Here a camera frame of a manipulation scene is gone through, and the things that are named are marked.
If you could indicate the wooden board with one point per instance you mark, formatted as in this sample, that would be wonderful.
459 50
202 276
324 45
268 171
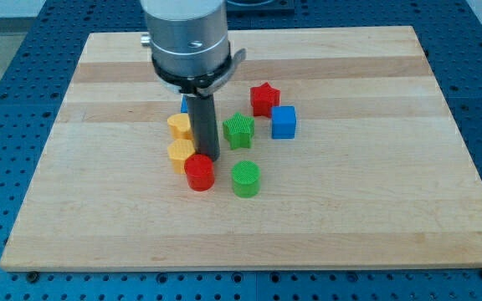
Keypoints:
377 176

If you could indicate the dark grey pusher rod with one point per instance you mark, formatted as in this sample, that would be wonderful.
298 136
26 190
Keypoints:
202 116

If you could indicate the yellow hexagon block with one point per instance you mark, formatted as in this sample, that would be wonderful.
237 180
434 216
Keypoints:
178 152

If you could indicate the green star block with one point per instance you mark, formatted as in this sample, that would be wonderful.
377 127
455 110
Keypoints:
238 131

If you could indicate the red star block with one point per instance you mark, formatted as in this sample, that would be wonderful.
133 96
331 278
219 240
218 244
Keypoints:
263 98

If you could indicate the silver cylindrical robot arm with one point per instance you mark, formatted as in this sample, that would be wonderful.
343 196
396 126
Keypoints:
191 54

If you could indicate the blue block behind rod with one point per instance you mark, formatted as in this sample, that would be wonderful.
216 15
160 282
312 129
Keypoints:
183 108

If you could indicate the yellow heart block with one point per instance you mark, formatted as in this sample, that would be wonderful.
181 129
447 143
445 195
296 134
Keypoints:
180 126

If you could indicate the green cylinder block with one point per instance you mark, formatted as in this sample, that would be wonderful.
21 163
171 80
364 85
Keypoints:
245 179

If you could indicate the blue cube block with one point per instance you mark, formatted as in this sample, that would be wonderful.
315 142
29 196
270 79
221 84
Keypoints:
283 122

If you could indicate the red cylinder block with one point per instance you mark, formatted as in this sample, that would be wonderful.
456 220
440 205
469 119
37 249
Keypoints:
199 171

